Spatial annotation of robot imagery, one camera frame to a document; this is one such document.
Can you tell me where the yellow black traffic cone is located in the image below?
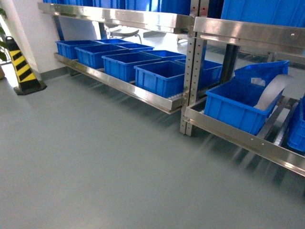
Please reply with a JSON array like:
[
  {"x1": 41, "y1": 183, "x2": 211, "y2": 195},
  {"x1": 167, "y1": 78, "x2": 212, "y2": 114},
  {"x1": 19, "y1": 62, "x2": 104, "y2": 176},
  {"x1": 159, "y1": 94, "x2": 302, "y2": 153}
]
[{"x1": 5, "y1": 36, "x2": 47, "y2": 95}]

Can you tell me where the blue bin on shelf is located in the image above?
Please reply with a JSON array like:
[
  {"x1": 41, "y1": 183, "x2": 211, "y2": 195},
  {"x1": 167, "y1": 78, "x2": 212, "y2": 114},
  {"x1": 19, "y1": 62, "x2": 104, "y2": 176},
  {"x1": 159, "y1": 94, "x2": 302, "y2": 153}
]
[
  {"x1": 102, "y1": 52, "x2": 162, "y2": 82},
  {"x1": 55, "y1": 40, "x2": 102, "y2": 60},
  {"x1": 75, "y1": 44, "x2": 130, "y2": 69},
  {"x1": 134, "y1": 61, "x2": 185, "y2": 98}
]

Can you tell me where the steel shelf rack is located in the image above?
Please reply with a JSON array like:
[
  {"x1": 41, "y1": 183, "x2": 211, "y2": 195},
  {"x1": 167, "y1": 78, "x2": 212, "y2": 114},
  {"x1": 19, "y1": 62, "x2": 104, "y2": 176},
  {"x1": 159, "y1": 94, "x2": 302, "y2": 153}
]
[
  {"x1": 180, "y1": 17, "x2": 305, "y2": 176},
  {"x1": 38, "y1": 3, "x2": 195, "y2": 135}
]

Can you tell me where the blue bin front left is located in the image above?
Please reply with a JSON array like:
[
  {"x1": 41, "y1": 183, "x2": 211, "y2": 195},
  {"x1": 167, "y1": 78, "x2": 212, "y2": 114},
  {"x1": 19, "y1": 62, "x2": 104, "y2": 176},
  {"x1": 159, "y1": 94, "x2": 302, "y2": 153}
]
[{"x1": 204, "y1": 80, "x2": 282, "y2": 135}]

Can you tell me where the potted green plant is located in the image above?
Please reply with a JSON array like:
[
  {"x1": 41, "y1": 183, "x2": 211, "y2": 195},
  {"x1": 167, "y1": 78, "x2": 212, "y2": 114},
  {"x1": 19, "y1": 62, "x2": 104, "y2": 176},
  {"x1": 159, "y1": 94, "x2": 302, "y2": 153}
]
[{"x1": 0, "y1": 8, "x2": 8, "y2": 62}]

